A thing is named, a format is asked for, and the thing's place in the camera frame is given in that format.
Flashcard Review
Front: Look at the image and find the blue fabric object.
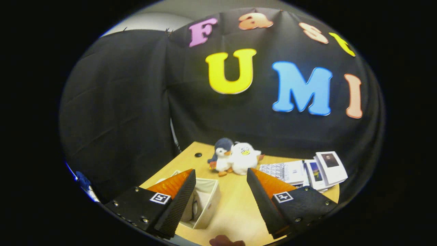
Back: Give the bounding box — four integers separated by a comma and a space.
75, 171, 91, 190

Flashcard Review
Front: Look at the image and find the white book dark photo cover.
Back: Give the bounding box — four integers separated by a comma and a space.
314, 151, 349, 187

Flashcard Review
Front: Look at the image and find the blue and white penguin plush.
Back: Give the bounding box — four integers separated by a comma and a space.
207, 138, 235, 177

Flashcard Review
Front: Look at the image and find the white duck plush toy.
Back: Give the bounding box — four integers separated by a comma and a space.
228, 142, 265, 176

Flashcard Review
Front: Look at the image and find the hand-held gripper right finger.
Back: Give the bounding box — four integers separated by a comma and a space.
246, 168, 338, 240

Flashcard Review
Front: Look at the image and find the grey patterned cover book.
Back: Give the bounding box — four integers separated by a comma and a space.
258, 160, 306, 187

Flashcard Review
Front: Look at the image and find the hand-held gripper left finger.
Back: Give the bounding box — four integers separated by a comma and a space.
104, 168, 197, 240

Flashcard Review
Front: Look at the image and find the cream fabric storage box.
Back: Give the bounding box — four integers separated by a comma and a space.
156, 170, 221, 230

